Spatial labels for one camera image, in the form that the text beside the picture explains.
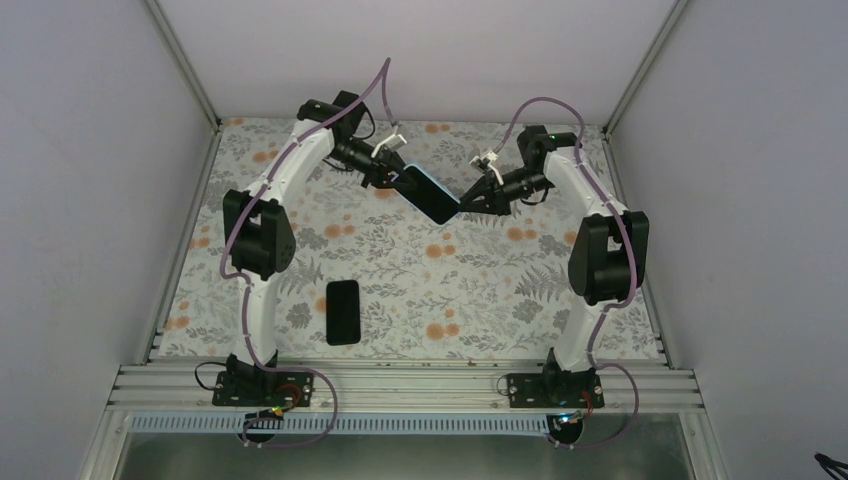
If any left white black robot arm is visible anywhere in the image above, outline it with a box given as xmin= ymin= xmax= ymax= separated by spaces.
xmin=220 ymin=91 xmax=412 ymax=405

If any black cable bottom right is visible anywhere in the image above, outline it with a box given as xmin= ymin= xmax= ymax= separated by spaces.
xmin=814 ymin=452 xmax=848 ymax=480

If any right aluminium frame post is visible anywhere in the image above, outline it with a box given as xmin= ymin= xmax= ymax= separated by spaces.
xmin=603 ymin=0 xmax=690 ymax=141

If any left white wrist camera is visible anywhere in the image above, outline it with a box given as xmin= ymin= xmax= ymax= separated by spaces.
xmin=370 ymin=133 xmax=408 ymax=159

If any floral table mat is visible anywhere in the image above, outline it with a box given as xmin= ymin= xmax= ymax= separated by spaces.
xmin=158 ymin=117 xmax=664 ymax=362

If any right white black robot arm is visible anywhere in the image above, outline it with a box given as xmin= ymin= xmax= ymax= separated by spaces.
xmin=459 ymin=125 xmax=649 ymax=407

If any aluminium frame post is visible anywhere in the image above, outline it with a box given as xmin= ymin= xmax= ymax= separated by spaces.
xmin=143 ymin=0 xmax=221 ymax=131
xmin=603 ymin=0 xmax=690 ymax=141

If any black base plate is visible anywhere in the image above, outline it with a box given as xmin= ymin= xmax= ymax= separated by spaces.
xmin=506 ymin=370 xmax=605 ymax=409
xmin=211 ymin=371 xmax=314 ymax=408

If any black phone on table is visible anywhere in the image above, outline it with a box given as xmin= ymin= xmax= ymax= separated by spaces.
xmin=326 ymin=280 xmax=361 ymax=346

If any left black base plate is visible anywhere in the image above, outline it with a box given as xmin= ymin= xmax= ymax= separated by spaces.
xmin=211 ymin=371 xmax=314 ymax=408

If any slotted grey cable duct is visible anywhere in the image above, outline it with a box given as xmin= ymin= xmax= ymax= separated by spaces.
xmin=129 ymin=412 xmax=549 ymax=436

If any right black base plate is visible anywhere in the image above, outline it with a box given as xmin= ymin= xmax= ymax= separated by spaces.
xmin=506 ymin=370 xmax=605 ymax=409

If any light blue phone case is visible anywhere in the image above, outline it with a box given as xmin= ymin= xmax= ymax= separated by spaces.
xmin=394 ymin=164 xmax=462 ymax=227

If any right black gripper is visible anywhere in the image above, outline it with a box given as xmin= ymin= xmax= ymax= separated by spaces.
xmin=459 ymin=166 xmax=555 ymax=216

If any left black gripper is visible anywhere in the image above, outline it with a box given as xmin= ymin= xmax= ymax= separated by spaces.
xmin=330 ymin=138 xmax=418 ymax=189

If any left aluminium frame post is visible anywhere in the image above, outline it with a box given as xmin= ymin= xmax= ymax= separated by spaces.
xmin=143 ymin=0 xmax=221 ymax=131

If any aluminium front rail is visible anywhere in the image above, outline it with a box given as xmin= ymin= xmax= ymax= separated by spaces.
xmin=107 ymin=359 xmax=704 ymax=413

